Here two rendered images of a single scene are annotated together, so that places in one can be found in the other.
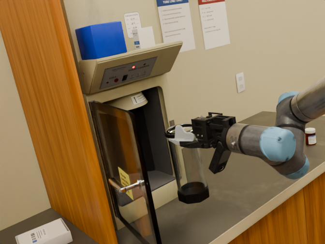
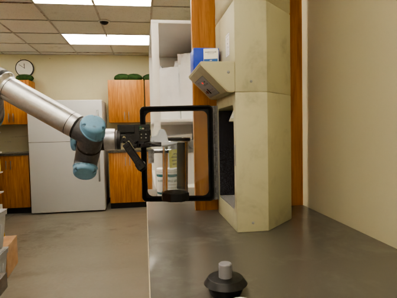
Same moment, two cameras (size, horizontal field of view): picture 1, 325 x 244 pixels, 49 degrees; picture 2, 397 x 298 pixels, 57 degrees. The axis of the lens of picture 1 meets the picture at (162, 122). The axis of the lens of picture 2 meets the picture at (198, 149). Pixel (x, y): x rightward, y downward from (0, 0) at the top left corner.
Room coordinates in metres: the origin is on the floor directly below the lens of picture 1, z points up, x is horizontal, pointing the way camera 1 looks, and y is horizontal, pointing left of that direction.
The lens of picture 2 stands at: (1.71, -1.18, 1.29)
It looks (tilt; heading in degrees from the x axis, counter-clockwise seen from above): 3 degrees down; 118
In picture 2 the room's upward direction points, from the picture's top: 1 degrees counter-clockwise
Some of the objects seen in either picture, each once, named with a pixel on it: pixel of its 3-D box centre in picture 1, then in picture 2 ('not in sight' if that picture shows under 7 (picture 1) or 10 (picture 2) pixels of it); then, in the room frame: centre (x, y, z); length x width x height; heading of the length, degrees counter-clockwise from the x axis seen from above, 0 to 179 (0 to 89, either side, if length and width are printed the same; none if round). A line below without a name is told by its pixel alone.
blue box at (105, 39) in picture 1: (101, 40); (204, 61); (1.05, 0.13, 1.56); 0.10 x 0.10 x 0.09; 36
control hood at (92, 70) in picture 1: (135, 66); (209, 83); (1.11, 0.05, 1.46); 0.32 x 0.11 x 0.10; 126
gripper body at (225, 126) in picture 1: (216, 132); (134, 136); (0.90, -0.14, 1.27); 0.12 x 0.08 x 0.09; 36
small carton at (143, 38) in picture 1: (143, 38); (211, 58); (1.14, 0.01, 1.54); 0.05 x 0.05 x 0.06; 22
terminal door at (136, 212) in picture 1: (124, 175); (177, 154); (0.92, 0.13, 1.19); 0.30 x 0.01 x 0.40; 26
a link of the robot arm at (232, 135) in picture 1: (239, 139); (111, 139); (0.84, -0.18, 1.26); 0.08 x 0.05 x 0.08; 126
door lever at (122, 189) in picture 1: (123, 183); not in sight; (0.84, 0.13, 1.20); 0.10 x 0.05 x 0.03; 26
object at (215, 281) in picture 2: not in sight; (225, 278); (1.40, -0.48, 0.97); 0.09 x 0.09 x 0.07
